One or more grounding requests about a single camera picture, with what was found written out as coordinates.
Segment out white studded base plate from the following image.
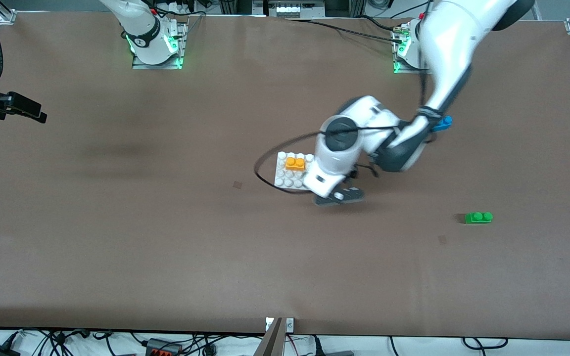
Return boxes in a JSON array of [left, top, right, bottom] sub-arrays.
[[274, 151, 315, 189]]

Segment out black box with orange buttons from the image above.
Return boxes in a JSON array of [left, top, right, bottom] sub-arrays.
[[145, 338, 183, 356]]

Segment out white power strip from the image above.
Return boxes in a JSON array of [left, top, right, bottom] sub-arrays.
[[265, 0, 326, 19]]

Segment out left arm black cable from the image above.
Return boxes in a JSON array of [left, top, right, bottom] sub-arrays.
[[254, 0, 444, 194]]

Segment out thick black table cable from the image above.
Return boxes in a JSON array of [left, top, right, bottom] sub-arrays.
[[285, 18, 404, 43]]

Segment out grey wedge-shaped post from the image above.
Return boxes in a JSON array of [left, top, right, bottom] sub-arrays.
[[254, 317, 285, 356]]

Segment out thin black table cable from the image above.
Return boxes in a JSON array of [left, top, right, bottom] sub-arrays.
[[354, 15, 407, 33]]

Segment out black velcro strap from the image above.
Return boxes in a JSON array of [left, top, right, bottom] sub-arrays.
[[415, 105, 445, 121]]

